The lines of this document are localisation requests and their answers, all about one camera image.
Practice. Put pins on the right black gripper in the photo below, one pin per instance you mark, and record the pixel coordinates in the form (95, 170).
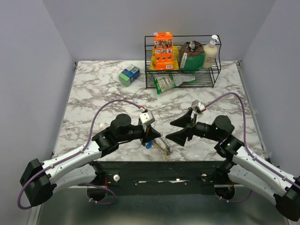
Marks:
(184, 121)

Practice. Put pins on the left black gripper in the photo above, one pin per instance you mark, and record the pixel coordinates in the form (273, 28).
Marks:
(148, 134)

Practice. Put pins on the metal disc with keyrings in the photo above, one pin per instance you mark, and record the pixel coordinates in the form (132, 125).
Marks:
(162, 145)

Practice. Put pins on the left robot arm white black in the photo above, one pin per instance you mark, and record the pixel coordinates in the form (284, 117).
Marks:
(38, 177)

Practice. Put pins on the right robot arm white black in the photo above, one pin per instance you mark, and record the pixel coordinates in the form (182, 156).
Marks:
(242, 165)

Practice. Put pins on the blue key tag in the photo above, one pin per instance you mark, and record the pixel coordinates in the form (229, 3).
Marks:
(149, 145)

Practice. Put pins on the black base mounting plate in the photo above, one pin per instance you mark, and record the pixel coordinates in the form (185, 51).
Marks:
(164, 178)

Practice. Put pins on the silver green foil pouch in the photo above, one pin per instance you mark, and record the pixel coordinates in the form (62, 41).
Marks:
(180, 79)

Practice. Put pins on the green white pouch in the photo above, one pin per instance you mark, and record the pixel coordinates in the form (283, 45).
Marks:
(163, 82)

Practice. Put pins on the green sponge pack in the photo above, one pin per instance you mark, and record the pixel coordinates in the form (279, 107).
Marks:
(129, 75)

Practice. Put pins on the brown green coffee bag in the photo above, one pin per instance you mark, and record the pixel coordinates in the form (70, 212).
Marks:
(191, 56)

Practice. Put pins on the yellow snack bag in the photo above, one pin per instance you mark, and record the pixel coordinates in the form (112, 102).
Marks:
(164, 59)

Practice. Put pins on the cream lotion pump bottle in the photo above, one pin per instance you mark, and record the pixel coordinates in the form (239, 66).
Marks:
(210, 51)

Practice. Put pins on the orange cardboard box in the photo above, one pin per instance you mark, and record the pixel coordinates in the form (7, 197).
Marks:
(163, 40)

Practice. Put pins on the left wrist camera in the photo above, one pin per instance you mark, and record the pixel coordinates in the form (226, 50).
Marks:
(146, 118)

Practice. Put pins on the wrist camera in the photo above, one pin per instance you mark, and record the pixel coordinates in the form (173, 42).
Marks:
(146, 118)
(198, 107)

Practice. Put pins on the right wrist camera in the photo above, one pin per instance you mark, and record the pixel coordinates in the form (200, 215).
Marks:
(198, 107)

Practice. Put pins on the black wire shelf rack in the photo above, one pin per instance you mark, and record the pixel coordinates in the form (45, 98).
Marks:
(205, 77)

